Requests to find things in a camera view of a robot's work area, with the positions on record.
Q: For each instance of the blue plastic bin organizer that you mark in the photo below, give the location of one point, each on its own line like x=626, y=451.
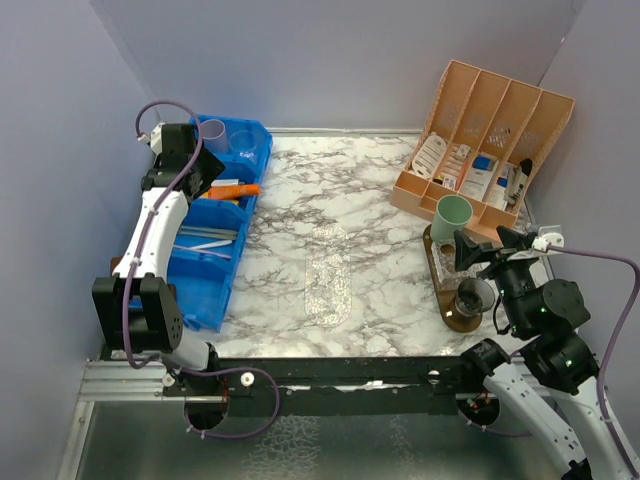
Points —
x=203, y=280

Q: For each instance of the brown oval wooden tray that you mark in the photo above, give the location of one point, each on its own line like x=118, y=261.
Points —
x=446, y=297

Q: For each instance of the white blue box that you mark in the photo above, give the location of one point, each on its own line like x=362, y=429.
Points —
x=484, y=163

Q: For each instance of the clear square toothbrush holder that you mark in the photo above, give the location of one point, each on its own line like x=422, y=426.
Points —
x=444, y=263

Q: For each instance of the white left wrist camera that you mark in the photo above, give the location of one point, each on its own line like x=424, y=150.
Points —
x=154, y=139

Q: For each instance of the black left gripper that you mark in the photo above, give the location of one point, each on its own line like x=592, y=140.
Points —
x=213, y=168

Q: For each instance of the dark blue plastic cup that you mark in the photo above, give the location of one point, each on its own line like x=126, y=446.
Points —
x=473, y=297

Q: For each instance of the lilac plastic cup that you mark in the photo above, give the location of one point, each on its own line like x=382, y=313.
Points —
x=214, y=135

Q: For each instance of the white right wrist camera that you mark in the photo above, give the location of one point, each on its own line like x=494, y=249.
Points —
x=541, y=243

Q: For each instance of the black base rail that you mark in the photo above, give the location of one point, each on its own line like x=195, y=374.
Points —
x=334, y=386

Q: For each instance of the peach compartment organizer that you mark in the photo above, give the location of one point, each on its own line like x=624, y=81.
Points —
x=479, y=112

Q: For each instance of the green plastic cup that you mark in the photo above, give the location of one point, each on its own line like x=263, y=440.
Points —
x=452, y=214

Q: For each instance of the white oval soap packet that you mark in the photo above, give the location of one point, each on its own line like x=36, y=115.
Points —
x=428, y=157

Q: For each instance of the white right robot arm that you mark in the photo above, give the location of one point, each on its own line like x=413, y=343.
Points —
x=581, y=434

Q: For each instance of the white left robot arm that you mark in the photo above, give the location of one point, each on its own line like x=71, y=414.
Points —
x=136, y=305

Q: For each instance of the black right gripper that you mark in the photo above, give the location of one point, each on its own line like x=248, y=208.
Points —
x=468, y=251

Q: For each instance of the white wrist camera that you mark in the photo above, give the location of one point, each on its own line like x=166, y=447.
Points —
x=541, y=243
x=154, y=139

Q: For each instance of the clear plastic cup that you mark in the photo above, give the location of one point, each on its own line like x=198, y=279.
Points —
x=244, y=144

